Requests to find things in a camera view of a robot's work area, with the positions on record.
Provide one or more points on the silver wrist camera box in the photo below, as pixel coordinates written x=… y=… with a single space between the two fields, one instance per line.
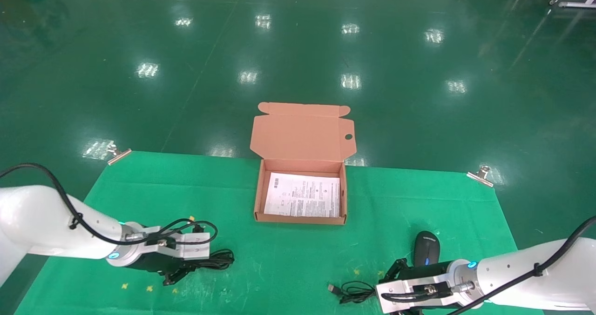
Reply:
x=409 y=296
x=191 y=250

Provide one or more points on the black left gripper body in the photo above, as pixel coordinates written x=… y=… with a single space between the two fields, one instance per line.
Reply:
x=144 y=259

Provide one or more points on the green table mat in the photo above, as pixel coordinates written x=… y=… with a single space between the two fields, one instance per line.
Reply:
x=288 y=250

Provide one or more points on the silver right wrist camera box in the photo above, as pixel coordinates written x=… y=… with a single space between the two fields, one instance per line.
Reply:
x=409 y=296

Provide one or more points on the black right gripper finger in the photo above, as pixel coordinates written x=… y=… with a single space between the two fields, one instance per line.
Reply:
x=401 y=264
x=390 y=276

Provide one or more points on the open brown cardboard box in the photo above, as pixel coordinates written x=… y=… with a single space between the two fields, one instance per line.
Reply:
x=302 y=136

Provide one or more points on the metal table clamp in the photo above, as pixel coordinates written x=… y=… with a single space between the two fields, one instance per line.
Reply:
x=119 y=156
x=481 y=176

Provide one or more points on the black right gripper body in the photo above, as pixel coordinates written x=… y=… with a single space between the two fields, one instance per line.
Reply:
x=463 y=282

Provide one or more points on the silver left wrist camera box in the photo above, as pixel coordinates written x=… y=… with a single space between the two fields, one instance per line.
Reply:
x=191 y=250

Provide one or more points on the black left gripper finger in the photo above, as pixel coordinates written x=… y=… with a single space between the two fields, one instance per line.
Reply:
x=190 y=267
x=171 y=278

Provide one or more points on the white printed instruction sheet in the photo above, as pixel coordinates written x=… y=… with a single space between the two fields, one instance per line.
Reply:
x=302 y=195

